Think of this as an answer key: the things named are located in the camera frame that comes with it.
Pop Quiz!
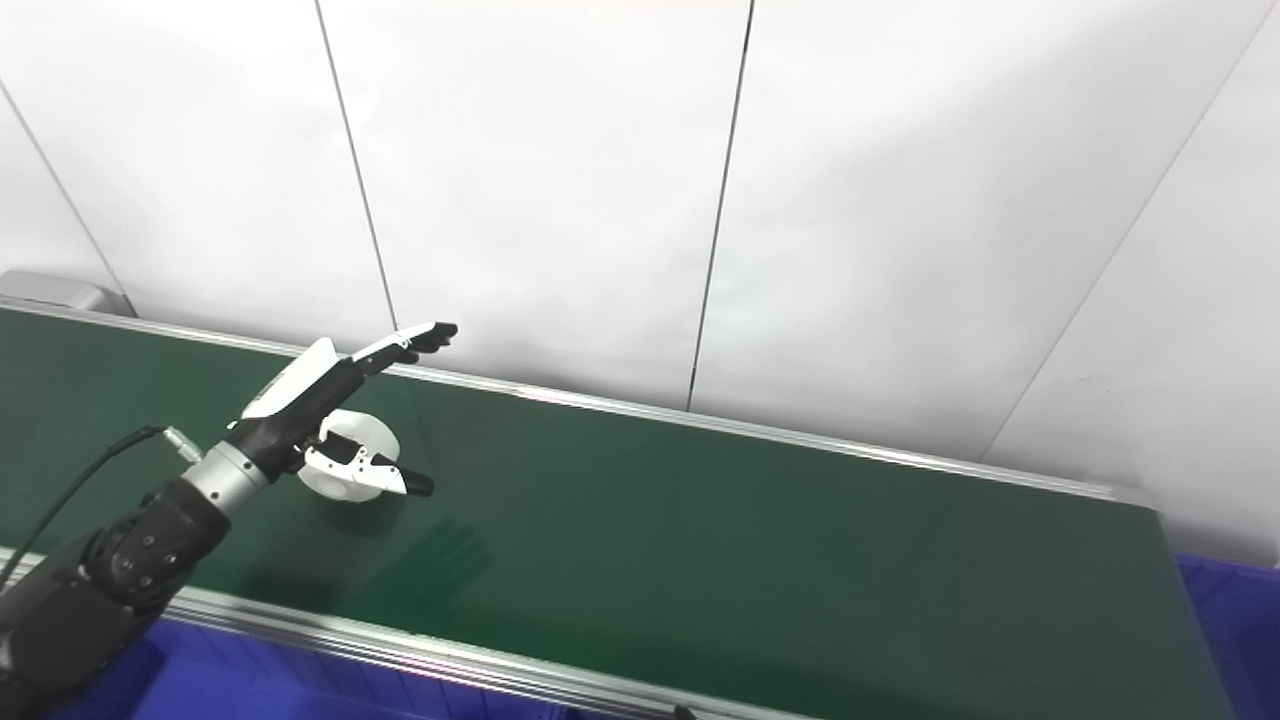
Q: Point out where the large blue plastic bin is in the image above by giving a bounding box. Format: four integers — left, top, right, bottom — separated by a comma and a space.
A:
1175, 555, 1280, 720

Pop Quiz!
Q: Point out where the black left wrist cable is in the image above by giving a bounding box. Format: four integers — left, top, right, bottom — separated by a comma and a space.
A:
0, 425, 206, 591

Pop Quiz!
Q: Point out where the white holed plastic part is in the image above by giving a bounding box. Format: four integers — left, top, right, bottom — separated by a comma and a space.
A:
298, 410, 403, 504

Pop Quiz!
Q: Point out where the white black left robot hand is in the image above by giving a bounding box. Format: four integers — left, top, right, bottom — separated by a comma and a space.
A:
230, 322, 459, 503

